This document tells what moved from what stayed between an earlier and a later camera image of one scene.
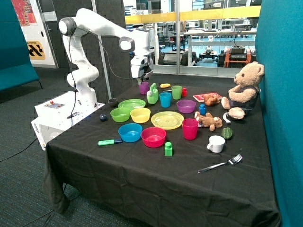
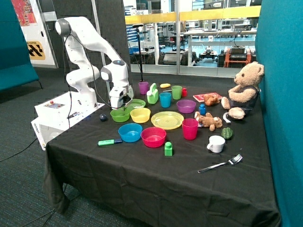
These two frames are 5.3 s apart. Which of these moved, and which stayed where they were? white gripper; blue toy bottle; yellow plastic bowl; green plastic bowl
Moved: white gripper
Stayed: yellow plastic bowl; green plastic bowl; blue toy bottle
